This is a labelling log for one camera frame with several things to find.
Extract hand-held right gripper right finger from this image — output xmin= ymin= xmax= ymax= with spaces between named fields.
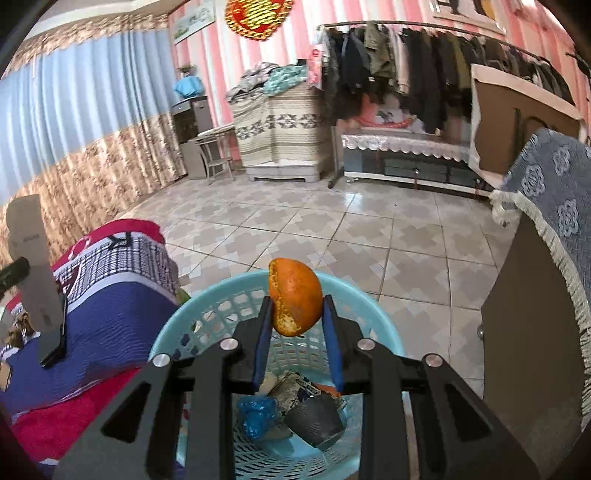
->
xmin=322 ymin=294 xmax=541 ymax=480

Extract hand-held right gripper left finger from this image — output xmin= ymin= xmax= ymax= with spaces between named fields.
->
xmin=53 ymin=296 xmax=274 ymax=480

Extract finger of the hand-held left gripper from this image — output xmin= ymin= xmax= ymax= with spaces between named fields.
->
xmin=0 ymin=257 xmax=31 ymax=297

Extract dark printed snack packet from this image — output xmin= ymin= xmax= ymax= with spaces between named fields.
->
xmin=270 ymin=371 xmax=348 ymax=412

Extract blue plastic shoe cover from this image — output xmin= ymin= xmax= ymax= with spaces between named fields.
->
xmin=237 ymin=397 xmax=283 ymax=440

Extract light blue plastic basket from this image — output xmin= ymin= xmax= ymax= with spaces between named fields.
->
xmin=148 ymin=270 xmax=411 ymax=480

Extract black ribbed paper cup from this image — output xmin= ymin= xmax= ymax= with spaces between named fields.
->
xmin=283 ymin=392 xmax=345 ymax=452

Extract red and blue blanket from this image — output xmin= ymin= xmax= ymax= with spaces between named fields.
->
xmin=0 ymin=219 xmax=182 ymax=480

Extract blue and floral curtain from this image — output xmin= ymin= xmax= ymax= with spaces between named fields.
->
xmin=0 ymin=14 xmax=185 ymax=259

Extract brown wooden cabinet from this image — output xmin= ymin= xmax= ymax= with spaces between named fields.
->
xmin=479 ymin=211 xmax=591 ymax=464

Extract low stand with lace cloth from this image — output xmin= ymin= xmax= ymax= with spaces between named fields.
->
xmin=341 ymin=131 xmax=491 ymax=195

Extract small metal side table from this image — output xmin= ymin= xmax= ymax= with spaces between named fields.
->
xmin=194 ymin=124 xmax=237 ymax=186

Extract cabinet under patterned cloth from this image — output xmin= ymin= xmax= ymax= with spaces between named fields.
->
xmin=230 ymin=84 xmax=334 ymax=184

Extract grey water dispenser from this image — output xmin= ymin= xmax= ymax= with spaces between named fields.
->
xmin=172 ymin=95 xmax=214 ymax=181

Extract red plastic basin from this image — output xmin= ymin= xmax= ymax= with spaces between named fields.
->
xmin=358 ymin=100 xmax=415 ymax=131

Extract blue cloth cover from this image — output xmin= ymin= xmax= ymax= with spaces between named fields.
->
xmin=174 ymin=76 xmax=206 ymax=100

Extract pile of folded clothes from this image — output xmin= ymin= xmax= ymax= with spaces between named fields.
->
xmin=225 ymin=60 xmax=311 ymax=105

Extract blue fringed patterned cloth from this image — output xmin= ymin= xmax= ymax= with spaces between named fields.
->
xmin=488 ymin=128 xmax=591 ymax=372

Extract pink hanging bag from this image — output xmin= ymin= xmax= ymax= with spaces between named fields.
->
xmin=307 ymin=44 xmax=327 ymax=91

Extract cardboard board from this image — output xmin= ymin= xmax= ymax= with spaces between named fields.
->
xmin=468 ymin=62 xmax=585 ymax=179

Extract rack of hanging clothes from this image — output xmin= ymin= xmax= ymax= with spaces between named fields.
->
xmin=316 ymin=20 xmax=579 ymax=136

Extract framed silhouette picture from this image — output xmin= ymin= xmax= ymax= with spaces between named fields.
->
xmin=429 ymin=0 xmax=509 ymax=36

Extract landscape wall poster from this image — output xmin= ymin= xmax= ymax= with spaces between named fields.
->
xmin=173 ymin=4 xmax=216 ymax=45

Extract red heart wall decoration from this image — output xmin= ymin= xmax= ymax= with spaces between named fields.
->
xmin=225 ymin=0 xmax=295 ymax=42

